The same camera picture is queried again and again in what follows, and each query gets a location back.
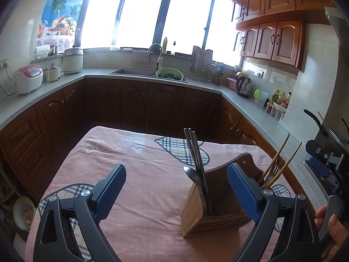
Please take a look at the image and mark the kitchen sink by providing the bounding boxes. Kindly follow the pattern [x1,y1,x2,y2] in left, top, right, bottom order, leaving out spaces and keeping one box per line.
[109,68,188,84]

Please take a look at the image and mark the metal spoon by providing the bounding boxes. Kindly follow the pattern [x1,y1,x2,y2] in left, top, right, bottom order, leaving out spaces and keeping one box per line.
[183,128,204,186]
[183,166,209,216]

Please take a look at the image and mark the wooden cutting board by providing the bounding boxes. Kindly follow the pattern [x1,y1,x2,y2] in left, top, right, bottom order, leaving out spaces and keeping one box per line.
[192,45,214,69]

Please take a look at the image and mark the pink plaid-heart blanket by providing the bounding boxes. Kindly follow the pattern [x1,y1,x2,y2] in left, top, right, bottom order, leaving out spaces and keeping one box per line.
[26,126,303,262]

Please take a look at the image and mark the wooden upper cabinets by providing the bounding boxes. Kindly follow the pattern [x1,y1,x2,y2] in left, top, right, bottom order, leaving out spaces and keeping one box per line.
[230,0,337,70]

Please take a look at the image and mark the red and white rice cooker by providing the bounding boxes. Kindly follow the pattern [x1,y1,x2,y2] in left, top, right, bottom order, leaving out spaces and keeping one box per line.
[12,65,43,95]

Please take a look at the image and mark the spice jar set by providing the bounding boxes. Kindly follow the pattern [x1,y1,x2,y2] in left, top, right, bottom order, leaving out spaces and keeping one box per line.
[266,102,285,121]

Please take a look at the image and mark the small white electric pot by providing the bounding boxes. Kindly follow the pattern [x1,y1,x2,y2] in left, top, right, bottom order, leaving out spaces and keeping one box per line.
[45,63,62,82]

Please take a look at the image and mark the wooden lower cabinets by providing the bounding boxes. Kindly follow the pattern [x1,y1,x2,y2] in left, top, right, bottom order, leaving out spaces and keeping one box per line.
[0,78,295,205]

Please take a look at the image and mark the large white rice cooker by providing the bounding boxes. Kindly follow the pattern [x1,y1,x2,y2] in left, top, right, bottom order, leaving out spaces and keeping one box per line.
[63,46,84,75]

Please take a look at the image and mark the white container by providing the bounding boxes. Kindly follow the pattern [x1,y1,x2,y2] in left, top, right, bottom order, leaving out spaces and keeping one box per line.
[35,45,51,59]

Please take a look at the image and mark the steel range hood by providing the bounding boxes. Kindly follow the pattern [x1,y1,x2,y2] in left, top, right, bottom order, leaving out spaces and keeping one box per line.
[324,5,349,48]

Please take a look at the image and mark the wooden utensil holder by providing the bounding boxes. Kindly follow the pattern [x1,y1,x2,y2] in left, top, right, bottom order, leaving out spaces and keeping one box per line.
[181,153,273,238]

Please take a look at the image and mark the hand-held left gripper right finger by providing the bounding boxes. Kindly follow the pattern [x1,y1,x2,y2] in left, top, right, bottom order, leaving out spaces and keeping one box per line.
[227,164,321,262]

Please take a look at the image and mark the metal dish rack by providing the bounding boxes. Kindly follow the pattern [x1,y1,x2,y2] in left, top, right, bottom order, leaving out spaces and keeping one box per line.
[189,52,216,82]

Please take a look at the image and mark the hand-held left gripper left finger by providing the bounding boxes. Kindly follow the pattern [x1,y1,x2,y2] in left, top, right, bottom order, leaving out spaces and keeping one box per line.
[33,164,127,262]

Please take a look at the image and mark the green-rim bowl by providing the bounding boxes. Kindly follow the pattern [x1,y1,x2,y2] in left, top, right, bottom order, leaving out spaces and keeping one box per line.
[13,196,36,230]

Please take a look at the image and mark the tropical fruit wall poster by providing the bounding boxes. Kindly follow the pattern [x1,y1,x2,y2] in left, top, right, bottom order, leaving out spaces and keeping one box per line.
[36,0,86,47]

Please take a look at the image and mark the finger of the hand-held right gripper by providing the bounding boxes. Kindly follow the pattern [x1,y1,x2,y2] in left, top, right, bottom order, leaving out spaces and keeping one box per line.
[305,140,331,179]
[324,173,342,197]

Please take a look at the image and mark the metal chopstick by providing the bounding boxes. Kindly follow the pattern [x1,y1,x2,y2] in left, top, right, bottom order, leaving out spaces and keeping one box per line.
[188,128,210,216]
[192,131,214,216]

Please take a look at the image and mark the wooden cabinets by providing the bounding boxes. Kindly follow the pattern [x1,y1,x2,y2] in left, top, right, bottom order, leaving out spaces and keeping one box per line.
[0,78,295,205]
[230,0,337,70]

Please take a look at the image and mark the person's right hand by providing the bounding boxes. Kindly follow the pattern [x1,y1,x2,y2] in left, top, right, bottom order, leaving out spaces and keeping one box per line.
[315,205,349,258]

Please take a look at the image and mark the large kitchen window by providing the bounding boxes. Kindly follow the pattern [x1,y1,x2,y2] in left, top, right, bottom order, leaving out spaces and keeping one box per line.
[79,0,243,66]

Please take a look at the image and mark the metal fork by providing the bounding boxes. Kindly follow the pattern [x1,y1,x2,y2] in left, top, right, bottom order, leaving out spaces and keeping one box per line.
[269,156,286,183]

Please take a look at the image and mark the wooden chopstick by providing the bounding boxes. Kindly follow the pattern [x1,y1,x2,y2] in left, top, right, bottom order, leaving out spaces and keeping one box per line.
[258,134,290,185]
[261,142,303,189]

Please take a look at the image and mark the chrome kitchen faucet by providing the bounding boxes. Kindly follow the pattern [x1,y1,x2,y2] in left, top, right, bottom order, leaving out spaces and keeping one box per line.
[147,43,163,70]

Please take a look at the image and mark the green-lid plastic pitcher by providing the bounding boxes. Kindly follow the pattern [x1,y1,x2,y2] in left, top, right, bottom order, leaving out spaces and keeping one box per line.
[253,89,270,107]

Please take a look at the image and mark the green colander with vegetables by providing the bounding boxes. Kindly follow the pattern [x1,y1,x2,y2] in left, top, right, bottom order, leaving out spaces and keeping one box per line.
[155,68,184,81]

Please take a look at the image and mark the rice cooker power cable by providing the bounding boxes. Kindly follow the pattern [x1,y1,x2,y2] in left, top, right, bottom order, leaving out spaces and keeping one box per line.
[0,78,17,97]

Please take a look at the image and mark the black-handled wok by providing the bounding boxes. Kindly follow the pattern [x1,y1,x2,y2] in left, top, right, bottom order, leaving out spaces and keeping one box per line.
[303,109,349,148]

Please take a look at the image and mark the steel electric kettle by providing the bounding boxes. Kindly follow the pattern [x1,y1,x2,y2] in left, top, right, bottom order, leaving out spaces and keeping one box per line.
[236,75,253,99]

